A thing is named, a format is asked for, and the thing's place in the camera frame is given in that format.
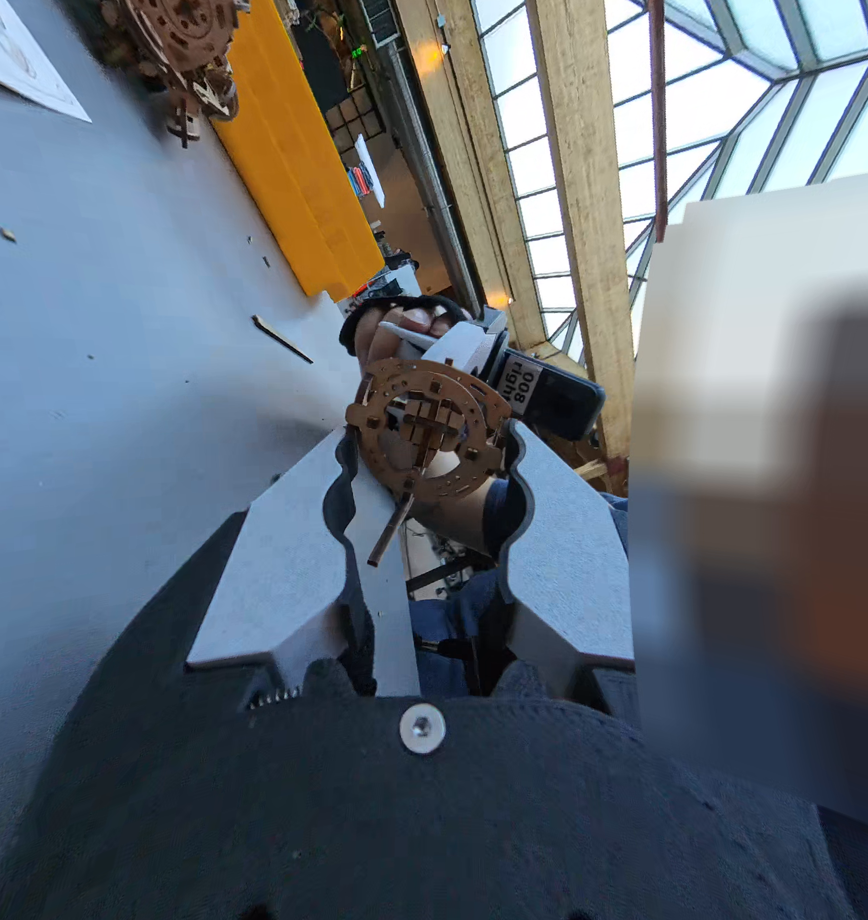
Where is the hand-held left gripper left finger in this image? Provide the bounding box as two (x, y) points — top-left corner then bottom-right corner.
(186, 429), (377, 694)

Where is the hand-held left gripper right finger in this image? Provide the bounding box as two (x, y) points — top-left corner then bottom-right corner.
(497, 419), (635, 697)

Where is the wooden ring model assembly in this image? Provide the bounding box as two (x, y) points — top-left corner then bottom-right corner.
(345, 357), (513, 500)

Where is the wooden submarine model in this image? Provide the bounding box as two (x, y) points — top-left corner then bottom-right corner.
(100, 0), (251, 148)

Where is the person's right forearm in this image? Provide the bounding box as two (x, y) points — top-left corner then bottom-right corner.
(405, 474), (510, 560)

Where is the person's right hand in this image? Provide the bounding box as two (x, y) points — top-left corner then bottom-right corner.
(353, 305), (455, 378)

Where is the thin wooden stick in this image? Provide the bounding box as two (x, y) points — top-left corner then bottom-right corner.
(251, 314), (314, 365)

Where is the stack of yellow plastic bins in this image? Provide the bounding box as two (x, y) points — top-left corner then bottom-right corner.
(211, 0), (386, 303)

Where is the white instruction booklet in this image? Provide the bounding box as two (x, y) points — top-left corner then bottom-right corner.
(0, 0), (93, 125)

